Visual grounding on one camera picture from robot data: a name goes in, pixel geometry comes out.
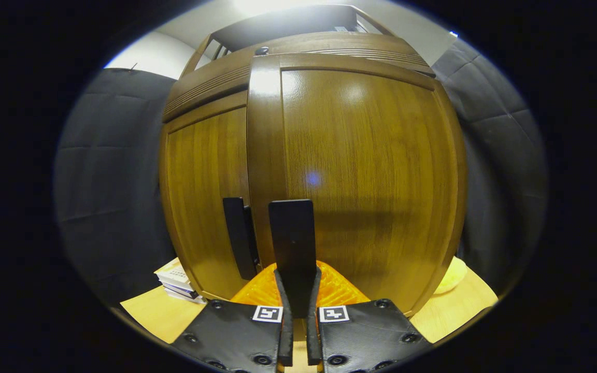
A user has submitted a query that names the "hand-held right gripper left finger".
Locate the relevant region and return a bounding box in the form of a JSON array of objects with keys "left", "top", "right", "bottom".
[{"left": 172, "top": 267, "right": 294, "bottom": 373}]

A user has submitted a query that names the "large ceiling light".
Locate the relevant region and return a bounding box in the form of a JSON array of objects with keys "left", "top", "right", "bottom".
[{"left": 232, "top": 0, "right": 333, "bottom": 17}]

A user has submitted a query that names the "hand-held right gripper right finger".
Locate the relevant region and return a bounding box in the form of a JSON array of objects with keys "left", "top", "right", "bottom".
[{"left": 306, "top": 262, "right": 434, "bottom": 373}]

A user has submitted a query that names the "wooden double-door shoe cabinet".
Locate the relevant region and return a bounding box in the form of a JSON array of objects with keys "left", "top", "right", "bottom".
[{"left": 159, "top": 4, "right": 467, "bottom": 317}]

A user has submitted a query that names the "white book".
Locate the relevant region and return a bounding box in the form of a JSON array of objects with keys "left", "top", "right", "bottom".
[
  {"left": 158, "top": 280, "right": 199, "bottom": 298},
  {"left": 164, "top": 290, "right": 207, "bottom": 305}
]

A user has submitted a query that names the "wooden cabinet door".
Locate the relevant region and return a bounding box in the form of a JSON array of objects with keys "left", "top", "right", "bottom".
[
  {"left": 247, "top": 53, "right": 467, "bottom": 318},
  {"left": 160, "top": 91, "right": 261, "bottom": 301}
]

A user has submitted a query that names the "yellow round plush toy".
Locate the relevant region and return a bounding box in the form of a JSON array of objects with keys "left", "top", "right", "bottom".
[{"left": 433, "top": 257, "right": 468, "bottom": 295}]

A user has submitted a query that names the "wooden drawer with black knob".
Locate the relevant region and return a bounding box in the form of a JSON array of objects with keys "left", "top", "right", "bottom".
[{"left": 163, "top": 31, "right": 436, "bottom": 122}]

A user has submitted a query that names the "black backdrop cloth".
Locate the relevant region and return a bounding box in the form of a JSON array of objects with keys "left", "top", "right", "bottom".
[{"left": 54, "top": 39, "right": 549, "bottom": 306}]

